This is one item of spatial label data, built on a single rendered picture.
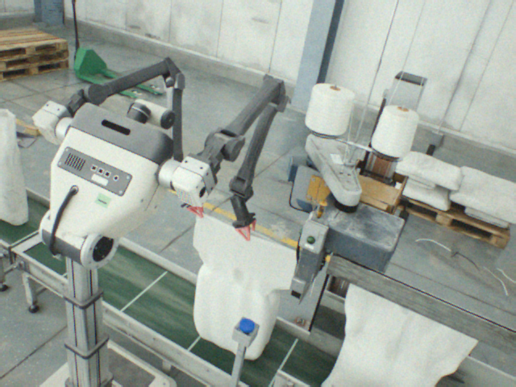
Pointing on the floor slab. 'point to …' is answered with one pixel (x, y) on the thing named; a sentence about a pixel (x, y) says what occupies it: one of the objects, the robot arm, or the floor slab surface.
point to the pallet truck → (96, 65)
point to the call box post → (237, 365)
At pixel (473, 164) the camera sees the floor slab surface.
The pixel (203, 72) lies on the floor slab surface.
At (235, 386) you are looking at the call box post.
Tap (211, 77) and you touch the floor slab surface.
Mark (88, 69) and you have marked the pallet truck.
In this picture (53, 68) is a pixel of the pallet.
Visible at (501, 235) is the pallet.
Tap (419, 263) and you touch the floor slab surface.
